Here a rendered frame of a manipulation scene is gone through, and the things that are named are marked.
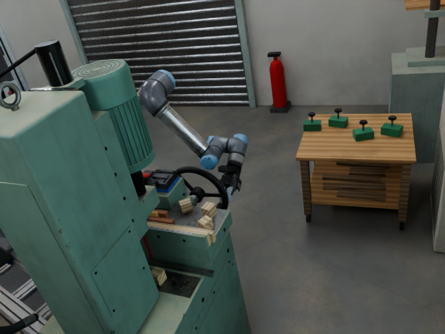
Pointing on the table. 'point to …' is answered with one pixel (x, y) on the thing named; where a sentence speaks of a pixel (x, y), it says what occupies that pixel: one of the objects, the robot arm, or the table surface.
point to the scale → (170, 230)
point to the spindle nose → (138, 183)
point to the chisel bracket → (149, 200)
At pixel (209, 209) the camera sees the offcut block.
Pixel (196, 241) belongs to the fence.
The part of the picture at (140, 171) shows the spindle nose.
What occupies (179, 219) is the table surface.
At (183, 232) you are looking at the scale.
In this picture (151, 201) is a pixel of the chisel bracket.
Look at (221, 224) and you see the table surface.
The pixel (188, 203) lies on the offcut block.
